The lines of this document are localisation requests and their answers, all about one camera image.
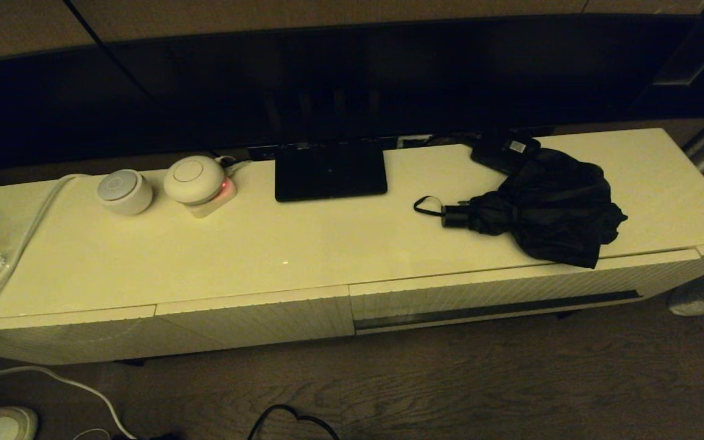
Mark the white ribbed cabinet drawer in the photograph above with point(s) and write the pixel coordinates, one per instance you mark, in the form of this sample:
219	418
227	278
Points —
480	293

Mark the black umbrella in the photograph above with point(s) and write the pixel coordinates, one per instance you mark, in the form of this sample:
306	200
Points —
553	208

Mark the white tv cabinet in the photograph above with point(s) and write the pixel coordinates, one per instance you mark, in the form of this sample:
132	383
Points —
327	244

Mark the white ribbed cabinet door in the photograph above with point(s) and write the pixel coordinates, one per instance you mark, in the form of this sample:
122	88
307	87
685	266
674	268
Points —
52	339
254	318

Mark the white power strip red light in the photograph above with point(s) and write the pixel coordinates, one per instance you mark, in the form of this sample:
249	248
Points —
211	208

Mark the black television screen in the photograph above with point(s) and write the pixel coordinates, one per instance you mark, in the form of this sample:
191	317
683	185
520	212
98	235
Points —
327	79

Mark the small black set-top box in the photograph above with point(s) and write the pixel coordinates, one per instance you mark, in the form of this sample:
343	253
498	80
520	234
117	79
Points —
498	153

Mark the white round dome device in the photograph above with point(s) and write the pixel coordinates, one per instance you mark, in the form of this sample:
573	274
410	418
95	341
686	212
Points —
193	177

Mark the white speaker with grey top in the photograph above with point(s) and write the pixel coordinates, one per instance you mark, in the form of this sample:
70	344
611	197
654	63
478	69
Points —
124	191

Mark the white sneaker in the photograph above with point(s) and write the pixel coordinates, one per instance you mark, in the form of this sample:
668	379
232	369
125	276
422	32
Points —
3	423

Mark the black television base plate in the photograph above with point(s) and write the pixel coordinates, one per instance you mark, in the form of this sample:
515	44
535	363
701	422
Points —
327	174

